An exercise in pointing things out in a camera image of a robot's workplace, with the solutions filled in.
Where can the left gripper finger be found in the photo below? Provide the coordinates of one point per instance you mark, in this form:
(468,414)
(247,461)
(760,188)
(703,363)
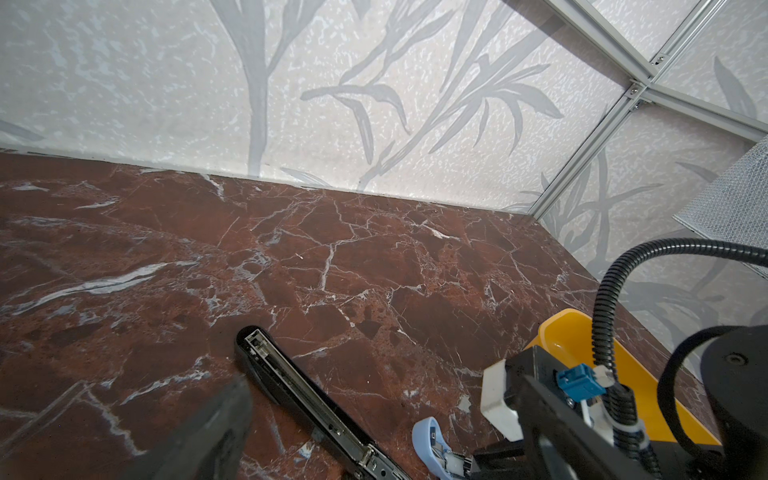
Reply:
(208,445)

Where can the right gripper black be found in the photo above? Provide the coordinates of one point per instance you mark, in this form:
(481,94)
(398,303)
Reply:
(556,444)

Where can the light blue stapler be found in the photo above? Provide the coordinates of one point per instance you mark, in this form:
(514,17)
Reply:
(440,460)

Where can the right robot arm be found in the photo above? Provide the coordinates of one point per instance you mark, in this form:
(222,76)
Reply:
(734,370)

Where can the white wire mesh basket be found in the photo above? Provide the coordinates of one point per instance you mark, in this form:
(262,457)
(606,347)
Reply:
(733,207)

